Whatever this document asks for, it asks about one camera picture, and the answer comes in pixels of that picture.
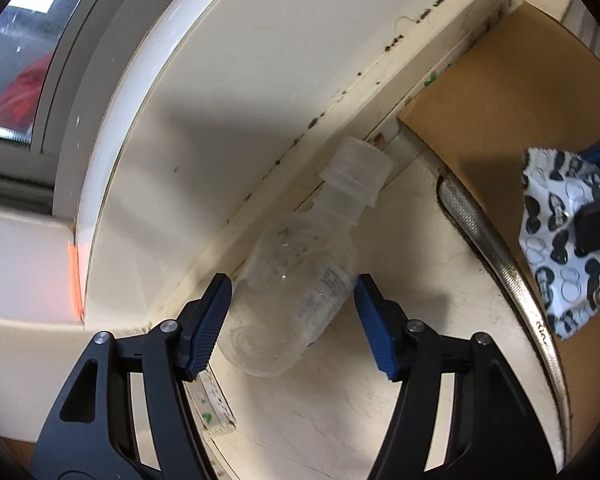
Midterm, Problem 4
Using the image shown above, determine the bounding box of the white window sill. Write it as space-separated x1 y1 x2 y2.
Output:
0 0 261 443

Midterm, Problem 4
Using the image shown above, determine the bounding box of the red object behind window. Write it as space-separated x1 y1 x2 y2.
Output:
0 55 51 128

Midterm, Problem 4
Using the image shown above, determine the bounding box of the orange tape strip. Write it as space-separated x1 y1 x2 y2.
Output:
66 241 84 322

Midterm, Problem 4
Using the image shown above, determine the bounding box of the grey window frame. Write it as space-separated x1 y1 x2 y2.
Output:
0 0 221 211

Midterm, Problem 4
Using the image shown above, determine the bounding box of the brown cardboard sheet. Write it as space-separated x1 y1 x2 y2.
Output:
397 2 600 466

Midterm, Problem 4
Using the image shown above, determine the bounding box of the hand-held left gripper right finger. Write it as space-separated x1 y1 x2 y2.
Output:
353 273 576 480

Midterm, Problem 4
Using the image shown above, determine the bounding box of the white printed paper strip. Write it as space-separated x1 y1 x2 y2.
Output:
187 367 238 436

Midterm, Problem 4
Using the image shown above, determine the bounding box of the clear plastic bottle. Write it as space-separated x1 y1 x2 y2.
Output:
215 136 394 378

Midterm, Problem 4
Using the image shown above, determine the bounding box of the black white patterned cloth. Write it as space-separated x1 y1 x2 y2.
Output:
519 147 600 342

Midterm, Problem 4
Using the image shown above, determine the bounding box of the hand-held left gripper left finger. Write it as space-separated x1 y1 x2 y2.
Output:
30 272 234 480

